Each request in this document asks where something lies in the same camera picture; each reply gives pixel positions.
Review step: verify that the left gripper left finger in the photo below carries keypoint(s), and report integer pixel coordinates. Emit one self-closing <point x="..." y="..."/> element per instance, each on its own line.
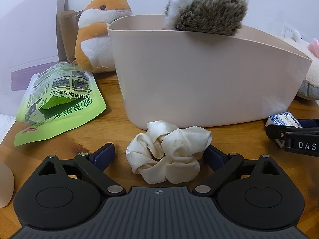
<point x="92" y="167"/>

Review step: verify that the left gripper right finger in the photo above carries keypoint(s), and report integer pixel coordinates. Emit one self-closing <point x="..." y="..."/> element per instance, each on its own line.
<point x="225" y="169"/>

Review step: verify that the cream scrunchie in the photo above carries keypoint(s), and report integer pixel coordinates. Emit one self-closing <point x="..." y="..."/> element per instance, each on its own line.
<point x="168" y="153"/>

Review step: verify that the squirrel plush with grey tail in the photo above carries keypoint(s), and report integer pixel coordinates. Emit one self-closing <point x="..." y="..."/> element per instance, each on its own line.
<point x="221" y="17"/>

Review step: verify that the cream grey plush cushion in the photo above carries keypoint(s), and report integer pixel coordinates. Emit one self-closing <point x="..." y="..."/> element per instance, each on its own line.
<point x="309" y="88"/>

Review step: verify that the green snack pouch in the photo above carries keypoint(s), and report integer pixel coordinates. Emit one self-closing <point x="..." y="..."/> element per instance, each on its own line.
<point x="60" y="99"/>

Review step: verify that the beige thermos bottle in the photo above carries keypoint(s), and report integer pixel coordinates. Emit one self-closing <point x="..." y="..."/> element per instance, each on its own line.
<point x="7" y="185"/>

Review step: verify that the beige plastic basket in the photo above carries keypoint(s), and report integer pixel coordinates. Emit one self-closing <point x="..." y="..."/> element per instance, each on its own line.
<point x="200" y="79"/>

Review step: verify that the orange hamster plush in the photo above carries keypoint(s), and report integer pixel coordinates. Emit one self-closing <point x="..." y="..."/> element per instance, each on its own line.
<point x="93" y="51"/>

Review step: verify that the wooden stand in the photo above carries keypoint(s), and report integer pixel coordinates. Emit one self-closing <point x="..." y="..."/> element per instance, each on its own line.
<point x="68" y="24"/>

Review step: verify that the lilac board with purple label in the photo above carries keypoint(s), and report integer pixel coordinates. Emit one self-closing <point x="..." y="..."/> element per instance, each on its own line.
<point x="30" y="43"/>

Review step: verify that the white wall socket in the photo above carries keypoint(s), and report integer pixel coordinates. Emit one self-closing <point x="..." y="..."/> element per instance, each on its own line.
<point x="288" y="31"/>

